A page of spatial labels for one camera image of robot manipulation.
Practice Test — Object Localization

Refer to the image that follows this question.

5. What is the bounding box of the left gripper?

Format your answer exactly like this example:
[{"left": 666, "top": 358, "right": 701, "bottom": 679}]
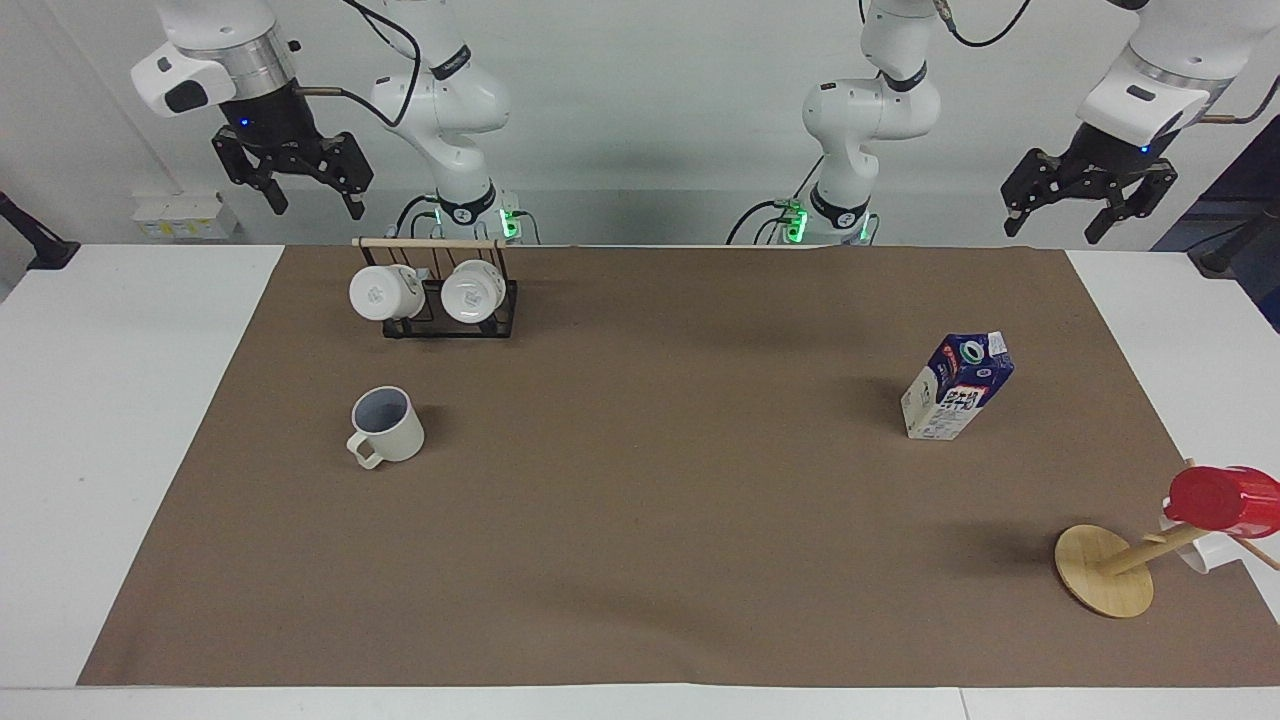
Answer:
[{"left": 1001, "top": 119, "right": 1180, "bottom": 246}]

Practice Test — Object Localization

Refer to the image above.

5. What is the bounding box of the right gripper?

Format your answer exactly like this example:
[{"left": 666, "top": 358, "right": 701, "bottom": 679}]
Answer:
[{"left": 211, "top": 84, "right": 375, "bottom": 222}]

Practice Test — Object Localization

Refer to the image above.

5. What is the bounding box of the white hanging cup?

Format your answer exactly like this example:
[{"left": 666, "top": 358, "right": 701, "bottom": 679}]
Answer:
[
  {"left": 440, "top": 259, "right": 507, "bottom": 325},
  {"left": 348, "top": 263, "right": 428, "bottom": 323}
]

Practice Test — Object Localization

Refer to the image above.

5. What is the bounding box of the blue and white milk carton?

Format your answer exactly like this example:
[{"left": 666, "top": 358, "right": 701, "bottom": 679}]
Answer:
[{"left": 900, "top": 331, "right": 1016, "bottom": 442}]

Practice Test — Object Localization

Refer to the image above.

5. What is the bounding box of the red cup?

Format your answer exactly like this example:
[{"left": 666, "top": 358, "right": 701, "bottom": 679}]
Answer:
[{"left": 1164, "top": 465, "right": 1280, "bottom": 539}]

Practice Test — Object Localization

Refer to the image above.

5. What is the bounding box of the small white cup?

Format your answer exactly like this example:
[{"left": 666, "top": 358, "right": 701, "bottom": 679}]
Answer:
[{"left": 1159, "top": 514, "right": 1243, "bottom": 575}]

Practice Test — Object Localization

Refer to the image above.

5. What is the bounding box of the white socket box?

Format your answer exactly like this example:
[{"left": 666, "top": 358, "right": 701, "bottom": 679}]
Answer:
[{"left": 132, "top": 192, "right": 241, "bottom": 242}]

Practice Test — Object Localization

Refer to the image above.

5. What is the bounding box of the black stand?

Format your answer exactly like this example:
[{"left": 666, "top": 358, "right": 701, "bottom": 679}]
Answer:
[
  {"left": 1196, "top": 212, "right": 1280, "bottom": 282},
  {"left": 0, "top": 190, "right": 82, "bottom": 272}
]

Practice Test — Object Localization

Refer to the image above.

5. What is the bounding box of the wooden mug tree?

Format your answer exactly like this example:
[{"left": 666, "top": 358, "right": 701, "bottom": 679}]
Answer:
[{"left": 1054, "top": 458, "right": 1280, "bottom": 620}]

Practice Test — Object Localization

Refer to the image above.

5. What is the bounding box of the black cable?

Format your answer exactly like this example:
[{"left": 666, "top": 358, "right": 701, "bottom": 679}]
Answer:
[
  {"left": 935, "top": 0, "right": 1033, "bottom": 49},
  {"left": 1198, "top": 80, "right": 1280, "bottom": 126},
  {"left": 725, "top": 198, "right": 801, "bottom": 246},
  {"left": 394, "top": 194, "right": 443, "bottom": 242},
  {"left": 293, "top": 0, "right": 423, "bottom": 129}
]

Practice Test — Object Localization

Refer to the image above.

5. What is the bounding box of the black wire cup rack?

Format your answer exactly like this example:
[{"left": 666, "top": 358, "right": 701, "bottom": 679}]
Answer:
[{"left": 352, "top": 236, "right": 521, "bottom": 340}]

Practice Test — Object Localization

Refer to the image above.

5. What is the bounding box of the beige cup with handle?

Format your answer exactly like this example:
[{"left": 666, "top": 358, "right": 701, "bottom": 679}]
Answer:
[{"left": 346, "top": 386, "right": 426, "bottom": 471}]

